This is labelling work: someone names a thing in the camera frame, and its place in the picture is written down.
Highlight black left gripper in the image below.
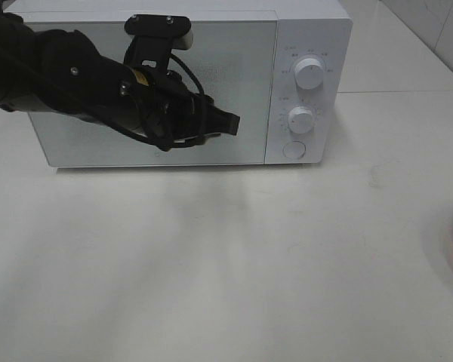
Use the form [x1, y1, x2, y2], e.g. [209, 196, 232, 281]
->
[128, 67, 240, 151]

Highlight round white door button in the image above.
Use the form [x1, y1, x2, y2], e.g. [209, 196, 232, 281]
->
[282, 141, 307, 160]

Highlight white timer knob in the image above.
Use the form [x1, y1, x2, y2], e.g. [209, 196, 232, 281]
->
[288, 106, 315, 134]

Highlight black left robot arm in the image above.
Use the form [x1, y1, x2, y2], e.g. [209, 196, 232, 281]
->
[0, 4, 240, 152]

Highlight white microwave oven body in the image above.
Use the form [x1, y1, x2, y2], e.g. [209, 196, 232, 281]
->
[7, 1, 353, 164]

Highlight upper white power knob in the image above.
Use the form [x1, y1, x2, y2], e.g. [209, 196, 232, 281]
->
[293, 56, 325, 90]

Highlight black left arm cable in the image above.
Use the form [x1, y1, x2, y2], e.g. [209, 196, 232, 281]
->
[0, 0, 216, 152]

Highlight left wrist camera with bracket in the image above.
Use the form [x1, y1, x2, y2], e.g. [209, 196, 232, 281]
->
[123, 14, 193, 74]

